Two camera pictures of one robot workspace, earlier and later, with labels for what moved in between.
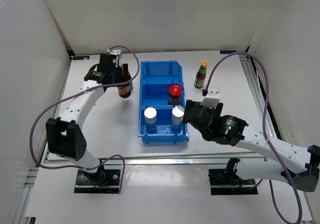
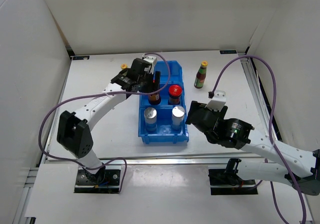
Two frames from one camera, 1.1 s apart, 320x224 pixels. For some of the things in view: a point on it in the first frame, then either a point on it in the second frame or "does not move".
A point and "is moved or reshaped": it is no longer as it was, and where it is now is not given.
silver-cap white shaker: x=150 y=117 does not move
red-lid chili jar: x=124 y=92 is moved or reshaped
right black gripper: x=216 y=112 does not move
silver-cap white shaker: x=177 y=113 does not move
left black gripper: x=119 y=69 to x=154 y=86
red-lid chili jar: x=174 y=93 does not move
